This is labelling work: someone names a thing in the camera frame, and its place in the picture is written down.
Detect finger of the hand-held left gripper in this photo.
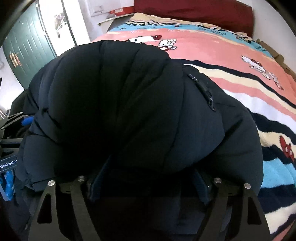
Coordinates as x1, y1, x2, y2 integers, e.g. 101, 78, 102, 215
0, 112, 33, 130
0, 138, 24, 149

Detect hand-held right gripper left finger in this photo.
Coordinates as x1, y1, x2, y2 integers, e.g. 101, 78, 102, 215
28, 160, 110, 241

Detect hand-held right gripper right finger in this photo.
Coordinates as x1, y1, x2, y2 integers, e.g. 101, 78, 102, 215
194, 169, 273, 241

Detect black hooded puffer jacket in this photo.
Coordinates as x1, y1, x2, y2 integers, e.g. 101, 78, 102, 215
7, 39, 265, 241

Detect green panelled door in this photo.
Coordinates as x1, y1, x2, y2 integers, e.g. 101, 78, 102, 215
2, 6, 57, 90

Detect striped cartoon printed blanket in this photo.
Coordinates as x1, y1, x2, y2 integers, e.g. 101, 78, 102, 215
91, 11, 296, 241

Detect white bedside shelf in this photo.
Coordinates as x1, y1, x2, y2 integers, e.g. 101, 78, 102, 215
97, 14, 135, 32

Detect brown cardboard pieces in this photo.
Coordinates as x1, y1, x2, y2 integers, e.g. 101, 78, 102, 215
255, 38, 296, 81

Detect red flat box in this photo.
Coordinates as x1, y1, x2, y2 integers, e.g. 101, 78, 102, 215
115, 6, 136, 16

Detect dark red headboard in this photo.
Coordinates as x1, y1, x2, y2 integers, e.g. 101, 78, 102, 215
134, 0, 254, 36

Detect brass door handle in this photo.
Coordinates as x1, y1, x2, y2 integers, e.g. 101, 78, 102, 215
10, 52, 22, 68

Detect white wall switch plate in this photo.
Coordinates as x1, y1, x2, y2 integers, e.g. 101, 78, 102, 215
91, 3, 105, 17

